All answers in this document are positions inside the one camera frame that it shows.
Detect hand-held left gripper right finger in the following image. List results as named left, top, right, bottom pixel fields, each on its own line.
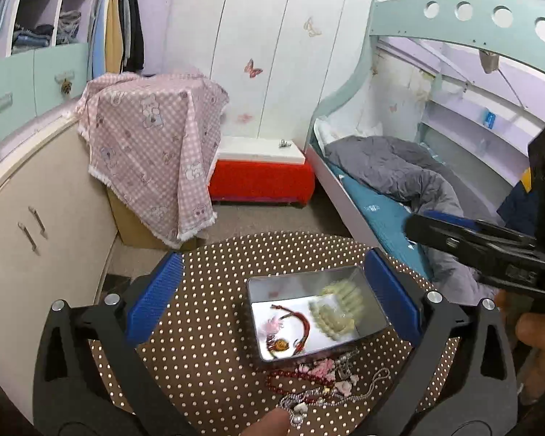
left=364, top=249, right=519, bottom=436

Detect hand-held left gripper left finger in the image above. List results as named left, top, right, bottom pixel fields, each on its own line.
left=33, top=251, right=185, bottom=436

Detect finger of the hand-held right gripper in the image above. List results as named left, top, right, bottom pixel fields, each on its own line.
left=423, top=210, right=507, bottom=237
left=403, top=214, right=540, bottom=264

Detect silver metal tin box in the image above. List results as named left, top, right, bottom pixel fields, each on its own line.
left=246, top=265, right=389, bottom=367

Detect person's right forearm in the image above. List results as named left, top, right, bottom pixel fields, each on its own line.
left=517, top=350, right=545, bottom=408

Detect person's right hand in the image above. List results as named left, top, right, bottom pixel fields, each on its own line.
left=494, top=289, right=545, bottom=356

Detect person's left hand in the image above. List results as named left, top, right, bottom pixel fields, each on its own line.
left=242, top=408, right=292, bottom=436

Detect person's navy yellow jacket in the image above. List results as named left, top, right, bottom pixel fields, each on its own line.
left=496, top=167, right=540, bottom=229

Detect brown polka dot tablecloth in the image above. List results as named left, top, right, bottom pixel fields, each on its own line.
left=91, top=231, right=460, bottom=436

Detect teal bed sheet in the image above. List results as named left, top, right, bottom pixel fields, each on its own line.
left=338, top=173, right=434, bottom=280

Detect grey duvet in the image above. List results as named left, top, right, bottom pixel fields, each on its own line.
left=323, top=134, right=507, bottom=312

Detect brown cardboard box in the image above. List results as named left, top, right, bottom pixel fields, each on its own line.
left=106, top=186, right=201, bottom=251

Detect pink flower charm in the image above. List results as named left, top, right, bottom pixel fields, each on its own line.
left=262, top=318, right=286, bottom=338

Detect amber pendant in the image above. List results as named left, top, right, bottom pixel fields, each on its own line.
left=268, top=336, right=296, bottom=357

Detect beige cabinet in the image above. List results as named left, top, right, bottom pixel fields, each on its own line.
left=0, top=111, right=121, bottom=419

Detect white patterned pillow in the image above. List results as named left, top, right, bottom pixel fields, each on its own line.
left=312, top=116, right=380, bottom=152

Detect grey hanging pouch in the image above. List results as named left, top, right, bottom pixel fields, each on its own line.
left=478, top=50, right=500, bottom=74

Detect pink checked bear cloth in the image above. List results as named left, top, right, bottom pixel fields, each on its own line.
left=75, top=69, right=230, bottom=250

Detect red storage bench white top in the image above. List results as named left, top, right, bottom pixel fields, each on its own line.
left=207, top=135, right=316, bottom=207

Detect mint green bunk bed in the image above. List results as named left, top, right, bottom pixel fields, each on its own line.
left=303, top=0, right=545, bottom=282

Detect beige butterfly sticker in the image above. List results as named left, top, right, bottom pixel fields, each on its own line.
left=302, top=16, right=323, bottom=39

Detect mint green drawer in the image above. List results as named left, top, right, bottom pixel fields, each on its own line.
left=0, top=60, right=38, bottom=147
left=33, top=42, right=92, bottom=118

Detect white wardrobe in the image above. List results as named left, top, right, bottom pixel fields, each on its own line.
left=162, top=0, right=441, bottom=147

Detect hanging tan garment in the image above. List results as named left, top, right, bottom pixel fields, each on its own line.
left=104, top=0, right=124, bottom=76

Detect hanging black garment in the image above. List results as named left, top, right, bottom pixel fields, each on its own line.
left=122, top=0, right=146, bottom=73

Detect hanging light blue garment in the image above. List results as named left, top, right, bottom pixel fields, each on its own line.
left=87, top=0, right=110, bottom=79

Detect folded grey clothes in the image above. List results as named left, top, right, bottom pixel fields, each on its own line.
left=57, top=10, right=82, bottom=45

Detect folded blue clothes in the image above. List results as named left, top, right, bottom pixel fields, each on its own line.
left=11, top=25, right=55, bottom=51

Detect pale green bead bracelet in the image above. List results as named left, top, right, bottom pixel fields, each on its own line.
left=308, top=296, right=360, bottom=342

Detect red cord bracelet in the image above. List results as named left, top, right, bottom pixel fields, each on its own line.
left=271, top=303, right=311, bottom=356

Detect pink bead bracelet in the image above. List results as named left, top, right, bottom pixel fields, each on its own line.
left=300, top=358, right=346, bottom=380

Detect silver chain necklace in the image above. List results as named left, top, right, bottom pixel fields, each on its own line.
left=277, top=367, right=392, bottom=427

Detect dark red bead bracelet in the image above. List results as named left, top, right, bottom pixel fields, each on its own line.
left=265, top=368, right=330, bottom=398

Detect metal cabinet handle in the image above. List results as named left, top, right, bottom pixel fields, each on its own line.
left=17, top=222, right=39, bottom=255
left=28, top=206, right=47, bottom=239

